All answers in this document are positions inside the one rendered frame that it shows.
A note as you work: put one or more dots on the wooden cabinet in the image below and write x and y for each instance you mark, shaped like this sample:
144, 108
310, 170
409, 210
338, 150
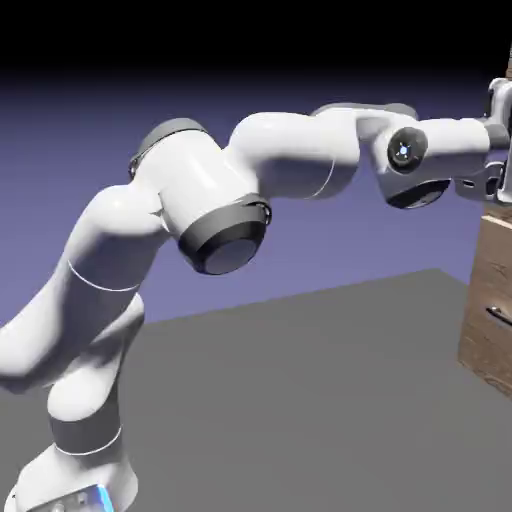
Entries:
480, 288

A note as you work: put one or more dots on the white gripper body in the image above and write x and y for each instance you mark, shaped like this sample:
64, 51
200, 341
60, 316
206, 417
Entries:
502, 100

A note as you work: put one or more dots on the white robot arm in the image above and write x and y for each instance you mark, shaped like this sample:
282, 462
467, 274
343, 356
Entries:
200, 180

